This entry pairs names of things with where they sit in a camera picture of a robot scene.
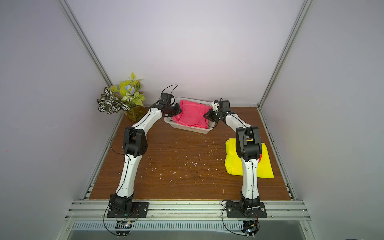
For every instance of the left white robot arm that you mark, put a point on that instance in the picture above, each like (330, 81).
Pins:
(135, 145)

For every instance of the pink raincoat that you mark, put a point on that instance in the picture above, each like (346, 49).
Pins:
(192, 115)

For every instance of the left controller board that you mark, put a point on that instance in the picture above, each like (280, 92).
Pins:
(123, 228)

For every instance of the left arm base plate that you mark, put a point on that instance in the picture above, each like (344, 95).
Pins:
(135, 209)

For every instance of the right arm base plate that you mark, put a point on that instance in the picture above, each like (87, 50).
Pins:
(233, 210)

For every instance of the right controller board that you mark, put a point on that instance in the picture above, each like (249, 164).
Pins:
(251, 227)

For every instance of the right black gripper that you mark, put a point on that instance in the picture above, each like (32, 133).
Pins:
(211, 114)

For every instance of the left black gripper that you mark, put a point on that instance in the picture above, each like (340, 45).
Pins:
(178, 110)

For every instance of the yellow duck folded raincoat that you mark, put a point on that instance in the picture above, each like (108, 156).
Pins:
(233, 163)

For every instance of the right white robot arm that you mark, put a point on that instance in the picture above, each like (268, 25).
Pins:
(248, 148)

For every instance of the aluminium front rail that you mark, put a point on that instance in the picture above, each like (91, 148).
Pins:
(187, 215)

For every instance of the controller board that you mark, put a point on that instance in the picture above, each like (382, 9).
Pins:
(251, 227)
(123, 228)

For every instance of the artificial plant in vase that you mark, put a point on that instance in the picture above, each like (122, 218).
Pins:
(126, 97)

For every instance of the white plastic basket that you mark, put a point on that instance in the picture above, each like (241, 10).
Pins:
(171, 122)

